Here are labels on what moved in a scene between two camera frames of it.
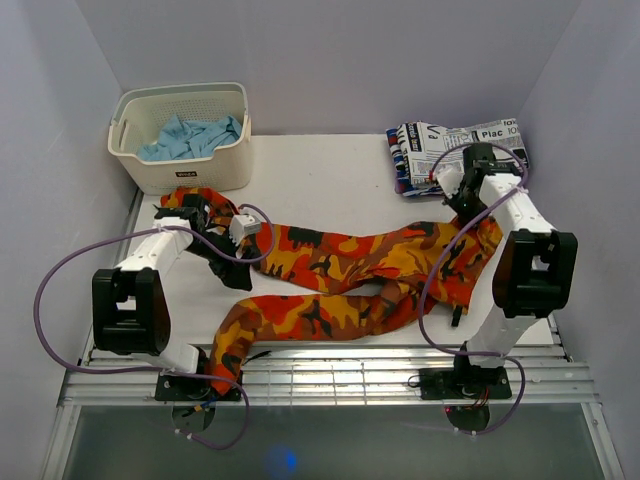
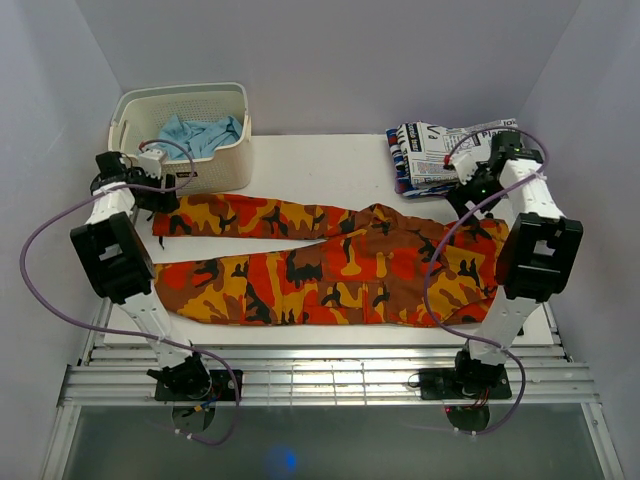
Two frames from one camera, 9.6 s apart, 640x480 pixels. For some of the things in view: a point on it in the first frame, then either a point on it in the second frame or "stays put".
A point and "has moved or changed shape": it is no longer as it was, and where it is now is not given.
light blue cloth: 185,140 stays put
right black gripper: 452,203 stays put
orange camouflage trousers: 447,259 has moved or changed shape
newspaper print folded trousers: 432,149 stays put
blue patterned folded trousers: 402,181 stays put
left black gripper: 233,274 -> 163,203
